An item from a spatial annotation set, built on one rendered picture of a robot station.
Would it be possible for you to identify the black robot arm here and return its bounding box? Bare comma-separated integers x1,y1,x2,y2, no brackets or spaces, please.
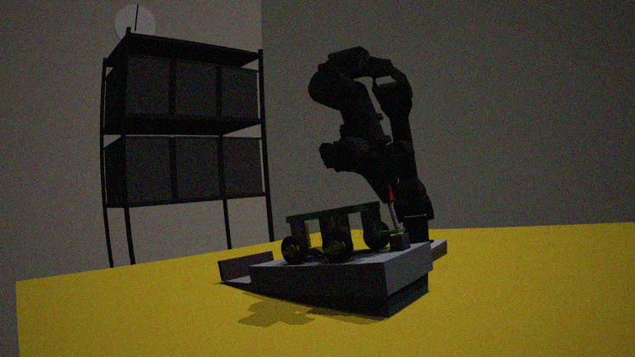
308,46,434,244

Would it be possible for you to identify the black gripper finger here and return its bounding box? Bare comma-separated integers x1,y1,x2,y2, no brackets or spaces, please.
349,155,390,204
386,155,403,202

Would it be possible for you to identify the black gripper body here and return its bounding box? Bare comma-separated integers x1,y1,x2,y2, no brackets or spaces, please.
323,107,415,169

